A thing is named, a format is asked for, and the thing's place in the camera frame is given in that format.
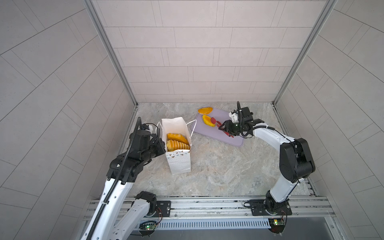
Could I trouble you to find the left circuit board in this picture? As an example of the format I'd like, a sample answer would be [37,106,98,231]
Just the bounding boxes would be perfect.
[139,221,158,231]

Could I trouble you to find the circuit board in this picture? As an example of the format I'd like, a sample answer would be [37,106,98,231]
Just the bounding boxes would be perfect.
[268,219,286,234]
[139,221,158,231]

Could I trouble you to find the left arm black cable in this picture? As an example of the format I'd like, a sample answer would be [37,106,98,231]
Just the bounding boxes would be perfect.
[85,116,161,240]

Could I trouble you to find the orange pointed oval bread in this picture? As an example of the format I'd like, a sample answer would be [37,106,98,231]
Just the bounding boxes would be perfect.
[167,133,189,145]

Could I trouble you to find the lilac plastic tray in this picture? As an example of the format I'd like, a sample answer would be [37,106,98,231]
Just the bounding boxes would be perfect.
[190,107,249,148]

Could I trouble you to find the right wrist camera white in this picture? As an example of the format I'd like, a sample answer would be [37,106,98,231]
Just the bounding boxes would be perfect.
[229,111,239,124]

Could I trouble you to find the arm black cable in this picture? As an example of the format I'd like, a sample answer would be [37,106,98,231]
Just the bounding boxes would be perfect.
[85,116,161,240]
[236,101,304,205]

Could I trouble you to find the orange bread top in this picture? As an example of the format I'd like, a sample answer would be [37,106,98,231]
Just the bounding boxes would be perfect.
[198,107,213,115]

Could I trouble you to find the right circuit board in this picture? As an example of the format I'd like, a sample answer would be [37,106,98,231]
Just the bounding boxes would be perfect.
[268,219,286,234]

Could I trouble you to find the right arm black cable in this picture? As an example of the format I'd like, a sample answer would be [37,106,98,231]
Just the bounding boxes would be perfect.
[236,101,304,205]

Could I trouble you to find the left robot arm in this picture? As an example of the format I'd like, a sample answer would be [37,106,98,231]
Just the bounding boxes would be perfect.
[82,130,166,240]

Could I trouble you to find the yellow orange oval bread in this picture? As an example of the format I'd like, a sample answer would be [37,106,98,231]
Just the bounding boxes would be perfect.
[202,115,216,127]

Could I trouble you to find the aluminium mounting rail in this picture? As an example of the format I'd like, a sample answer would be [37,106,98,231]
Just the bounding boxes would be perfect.
[82,195,335,223]

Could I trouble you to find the red steel kitchen tongs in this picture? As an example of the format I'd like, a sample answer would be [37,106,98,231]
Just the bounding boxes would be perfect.
[211,117,234,138]

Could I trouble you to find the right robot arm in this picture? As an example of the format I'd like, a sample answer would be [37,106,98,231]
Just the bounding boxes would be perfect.
[219,102,316,216]

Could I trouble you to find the white cartoon paper bag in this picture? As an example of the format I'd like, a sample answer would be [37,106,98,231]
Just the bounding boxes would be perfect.
[158,117,197,175]

